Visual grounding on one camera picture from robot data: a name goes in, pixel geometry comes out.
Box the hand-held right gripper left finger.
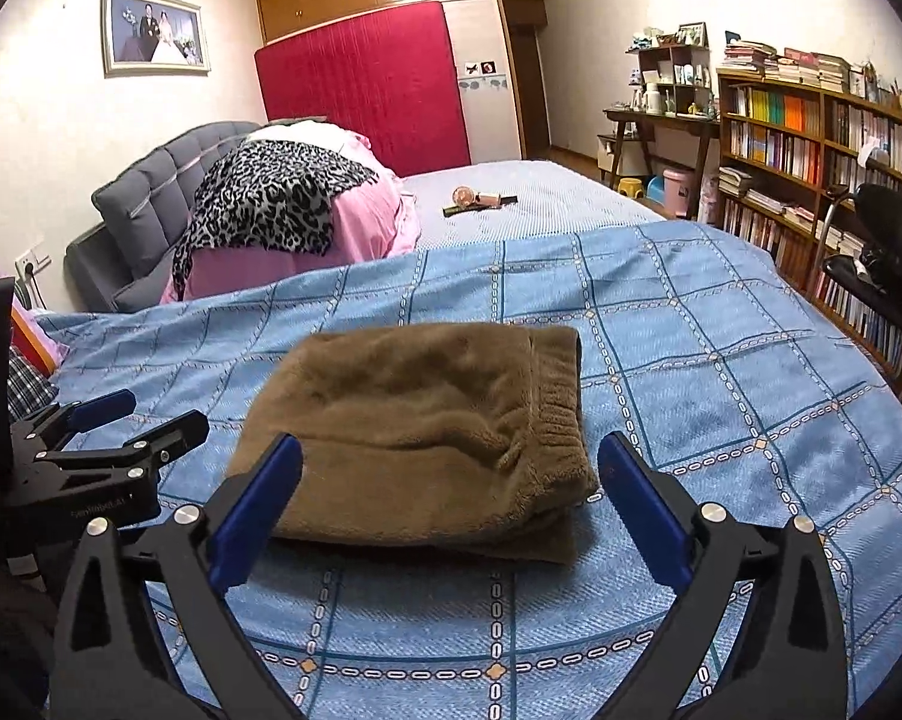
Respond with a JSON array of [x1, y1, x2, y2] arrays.
[[49, 433, 305, 720]]

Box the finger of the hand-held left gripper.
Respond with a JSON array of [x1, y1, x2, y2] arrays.
[[16, 388, 138, 452], [34, 409, 210, 482]]

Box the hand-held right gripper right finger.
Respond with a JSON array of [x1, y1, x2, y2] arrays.
[[597, 431, 849, 720]]

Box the brown fleece pants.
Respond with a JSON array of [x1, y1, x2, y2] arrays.
[[226, 321, 602, 567]]

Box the orange and pink cushion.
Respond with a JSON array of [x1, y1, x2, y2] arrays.
[[11, 298, 69, 376]]

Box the blue checked blanket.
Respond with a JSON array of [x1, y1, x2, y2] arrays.
[[34, 219, 902, 720]]

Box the grey padded headboard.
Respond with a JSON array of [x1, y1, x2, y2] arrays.
[[64, 120, 264, 312]]

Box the leopard print cloth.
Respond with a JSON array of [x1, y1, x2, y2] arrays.
[[172, 141, 380, 282]]

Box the pink quilt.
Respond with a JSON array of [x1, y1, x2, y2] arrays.
[[160, 124, 422, 305]]

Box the pink plastic bin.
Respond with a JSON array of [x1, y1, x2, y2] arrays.
[[661, 167, 698, 220]]

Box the pale blue bed sheet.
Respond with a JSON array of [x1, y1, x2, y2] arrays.
[[398, 159, 669, 248]]

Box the black chair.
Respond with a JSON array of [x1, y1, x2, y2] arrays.
[[807, 150, 902, 398]]

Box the framed wedding photo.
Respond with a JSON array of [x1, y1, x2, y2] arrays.
[[101, 0, 212, 77]]

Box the dark wooden desk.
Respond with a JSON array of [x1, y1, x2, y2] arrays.
[[597, 106, 722, 192]]

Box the red mattress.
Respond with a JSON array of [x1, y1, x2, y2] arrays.
[[253, 1, 473, 177]]

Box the wooden bookshelf with books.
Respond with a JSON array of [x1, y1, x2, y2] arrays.
[[715, 67, 902, 383]]

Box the wooden and white wardrobe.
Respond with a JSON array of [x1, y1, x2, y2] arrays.
[[257, 0, 527, 162]]

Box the dark wooden door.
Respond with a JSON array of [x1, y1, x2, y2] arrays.
[[505, 0, 553, 162]]

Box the small wooden desk shelf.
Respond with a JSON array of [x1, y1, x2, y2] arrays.
[[627, 43, 714, 117]]

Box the stack of books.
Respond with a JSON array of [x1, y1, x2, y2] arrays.
[[723, 39, 868, 95]]

